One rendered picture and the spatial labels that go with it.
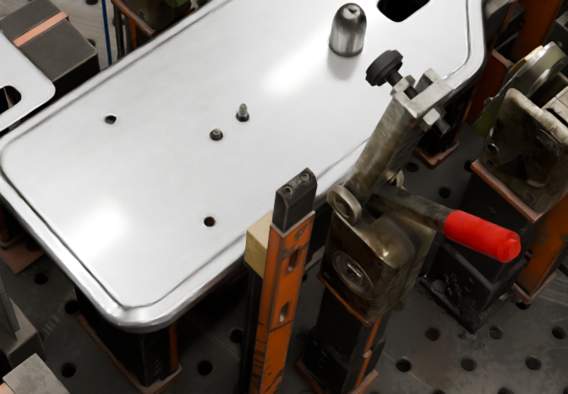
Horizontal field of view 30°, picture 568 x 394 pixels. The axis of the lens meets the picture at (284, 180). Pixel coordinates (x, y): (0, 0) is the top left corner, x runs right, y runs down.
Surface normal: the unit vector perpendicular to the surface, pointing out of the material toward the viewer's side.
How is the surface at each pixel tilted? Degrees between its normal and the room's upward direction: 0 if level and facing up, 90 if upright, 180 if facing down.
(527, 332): 0
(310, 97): 0
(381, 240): 0
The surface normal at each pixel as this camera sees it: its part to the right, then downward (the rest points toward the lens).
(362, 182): -0.73, 0.56
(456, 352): 0.07, -0.51
